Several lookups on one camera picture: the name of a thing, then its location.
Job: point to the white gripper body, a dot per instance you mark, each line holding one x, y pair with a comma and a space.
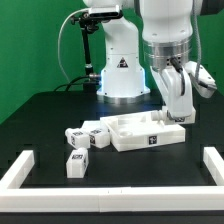
175, 87

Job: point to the white square table top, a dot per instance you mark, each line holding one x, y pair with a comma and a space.
137, 131

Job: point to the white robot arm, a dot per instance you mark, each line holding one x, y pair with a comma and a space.
168, 26

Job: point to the white tag sheet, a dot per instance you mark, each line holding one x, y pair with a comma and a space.
91, 125

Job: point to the white U-shaped fence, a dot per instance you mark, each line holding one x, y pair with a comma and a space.
13, 198

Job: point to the black camera stand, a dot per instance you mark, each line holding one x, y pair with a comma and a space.
88, 27

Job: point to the silver background camera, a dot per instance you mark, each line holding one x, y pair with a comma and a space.
105, 12

